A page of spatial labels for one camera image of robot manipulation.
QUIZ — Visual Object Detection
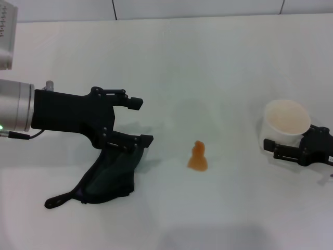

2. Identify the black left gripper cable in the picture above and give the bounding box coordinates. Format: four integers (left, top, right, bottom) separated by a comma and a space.
0, 129, 45, 141

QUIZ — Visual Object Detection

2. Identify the white paper cup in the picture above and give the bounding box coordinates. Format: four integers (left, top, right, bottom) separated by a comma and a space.
258, 100, 312, 152

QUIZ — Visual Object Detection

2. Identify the orange liquid stain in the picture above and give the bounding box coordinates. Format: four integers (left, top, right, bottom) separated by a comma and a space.
187, 140, 209, 172

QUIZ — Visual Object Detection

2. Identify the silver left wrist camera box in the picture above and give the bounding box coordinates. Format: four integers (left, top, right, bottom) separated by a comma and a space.
0, 0, 18, 70

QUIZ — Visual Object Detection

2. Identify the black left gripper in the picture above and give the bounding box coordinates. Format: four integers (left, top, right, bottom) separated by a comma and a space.
30, 86, 154, 155

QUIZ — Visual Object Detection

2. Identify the dark blue rag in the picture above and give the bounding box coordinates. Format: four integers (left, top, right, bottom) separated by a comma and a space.
44, 147, 148, 209

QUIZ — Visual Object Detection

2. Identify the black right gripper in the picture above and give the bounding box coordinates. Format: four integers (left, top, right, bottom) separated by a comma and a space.
263, 124, 333, 167

